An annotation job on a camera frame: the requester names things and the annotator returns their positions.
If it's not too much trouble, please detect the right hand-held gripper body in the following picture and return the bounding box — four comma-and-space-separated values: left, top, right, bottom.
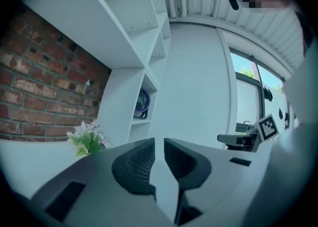
244, 113, 278, 152

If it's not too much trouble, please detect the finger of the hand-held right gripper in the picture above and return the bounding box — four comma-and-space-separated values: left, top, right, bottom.
217, 133, 246, 151

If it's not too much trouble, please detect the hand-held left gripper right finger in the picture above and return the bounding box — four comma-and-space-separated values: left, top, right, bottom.
163, 138, 212, 226

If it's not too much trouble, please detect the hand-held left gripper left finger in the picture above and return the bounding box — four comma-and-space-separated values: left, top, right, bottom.
111, 137, 157, 196

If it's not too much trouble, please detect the person's white shirt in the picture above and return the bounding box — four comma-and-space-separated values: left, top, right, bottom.
244, 4, 318, 227

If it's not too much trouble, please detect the window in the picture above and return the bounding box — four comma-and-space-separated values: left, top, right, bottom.
230, 48, 286, 137

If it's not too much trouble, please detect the artificial flower bouquet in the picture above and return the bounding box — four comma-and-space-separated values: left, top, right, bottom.
66, 120, 111, 157

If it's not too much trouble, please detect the small purple fan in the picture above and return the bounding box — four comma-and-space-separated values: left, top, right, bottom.
133, 88, 151, 119

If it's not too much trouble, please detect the white table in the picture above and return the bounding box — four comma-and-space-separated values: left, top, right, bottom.
0, 138, 82, 197

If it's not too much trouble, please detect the white shelf unit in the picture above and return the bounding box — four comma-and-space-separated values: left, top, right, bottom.
21, 0, 172, 145

